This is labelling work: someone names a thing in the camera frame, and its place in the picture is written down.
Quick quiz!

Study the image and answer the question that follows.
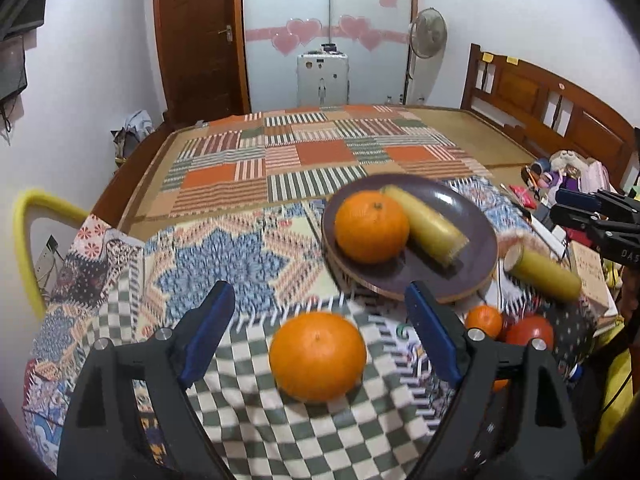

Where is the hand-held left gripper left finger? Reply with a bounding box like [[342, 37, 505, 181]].
[[57, 280, 236, 480]]

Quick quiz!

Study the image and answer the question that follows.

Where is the yellow bag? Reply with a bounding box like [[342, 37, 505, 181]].
[[600, 350, 637, 446]]

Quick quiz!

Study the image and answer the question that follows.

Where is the printed patchwork tablecloth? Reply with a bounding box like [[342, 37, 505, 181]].
[[22, 175, 616, 480]]

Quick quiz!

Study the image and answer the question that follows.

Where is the standing fan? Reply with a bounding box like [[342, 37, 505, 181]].
[[404, 7, 447, 106]]

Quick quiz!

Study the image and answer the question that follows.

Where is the yellow foam tube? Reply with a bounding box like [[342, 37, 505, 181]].
[[12, 189, 91, 321]]

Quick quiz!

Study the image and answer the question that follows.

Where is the wooden bed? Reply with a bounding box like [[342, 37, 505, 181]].
[[92, 44, 638, 241]]

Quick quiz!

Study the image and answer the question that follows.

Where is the pile of clothes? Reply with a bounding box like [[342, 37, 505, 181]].
[[112, 110, 153, 161]]

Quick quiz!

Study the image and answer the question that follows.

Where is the striped patchwork blanket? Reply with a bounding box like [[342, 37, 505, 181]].
[[147, 105, 493, 218]]

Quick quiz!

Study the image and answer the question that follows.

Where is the black wall television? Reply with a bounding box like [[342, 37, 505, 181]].
[[0, 0, 51, 41]]

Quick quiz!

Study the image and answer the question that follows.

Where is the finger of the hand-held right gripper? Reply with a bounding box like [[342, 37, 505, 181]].
[[549, 203, 640, 267], [555, 188, 640, 225]]

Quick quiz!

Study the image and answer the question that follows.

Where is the pile of toys and bags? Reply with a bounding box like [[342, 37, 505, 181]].
[[520, 150, 626, 211]]

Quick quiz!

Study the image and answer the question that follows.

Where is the large orange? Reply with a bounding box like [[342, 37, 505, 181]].
[[269, 311, 368, 404], [334, 190, 411, 265]]

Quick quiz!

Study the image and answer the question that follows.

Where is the white power strip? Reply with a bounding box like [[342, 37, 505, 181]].
[[37, 235, 63, 281]]

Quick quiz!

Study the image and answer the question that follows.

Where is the brown cardboard box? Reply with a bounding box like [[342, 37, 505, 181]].
[[570, 242, 619, 317]]

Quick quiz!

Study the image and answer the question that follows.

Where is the small black wall monitor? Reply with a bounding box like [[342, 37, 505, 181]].
[[0, 35, 28, 103]]

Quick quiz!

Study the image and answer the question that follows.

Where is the red tomato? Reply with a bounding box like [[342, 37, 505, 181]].
[[505, 316, 555, 356]]

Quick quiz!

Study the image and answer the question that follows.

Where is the yellow corn cob piece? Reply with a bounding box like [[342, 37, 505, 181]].
[[502, 245, 583, 303], [382, 185, 469, 267]]

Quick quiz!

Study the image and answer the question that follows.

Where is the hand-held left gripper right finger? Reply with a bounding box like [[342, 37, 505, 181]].
[[404, 281, 586, 480]]

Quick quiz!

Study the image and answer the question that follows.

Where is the brown wooden door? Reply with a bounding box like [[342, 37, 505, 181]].
[[152, 0, 251, 127]]

